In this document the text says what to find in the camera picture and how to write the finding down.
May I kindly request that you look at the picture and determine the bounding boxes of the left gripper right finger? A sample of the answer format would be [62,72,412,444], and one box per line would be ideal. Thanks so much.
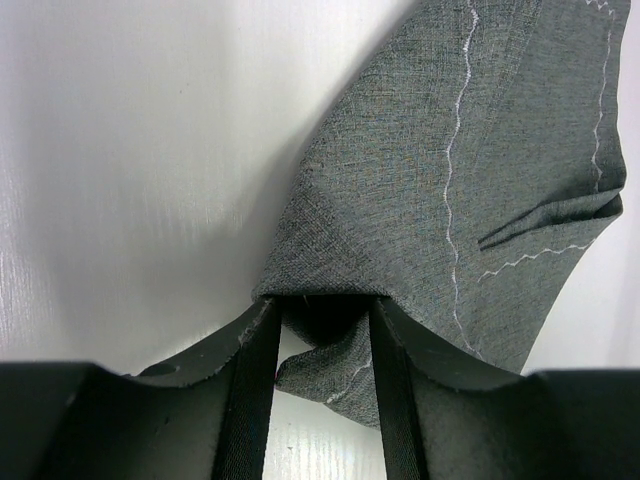
[369,299,639,479]

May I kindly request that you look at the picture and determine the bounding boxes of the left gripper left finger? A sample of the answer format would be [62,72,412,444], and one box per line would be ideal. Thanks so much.
[1,299,281,479]

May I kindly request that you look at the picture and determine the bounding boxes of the grey cloth napkin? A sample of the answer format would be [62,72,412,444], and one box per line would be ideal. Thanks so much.
[254,1,631,428]

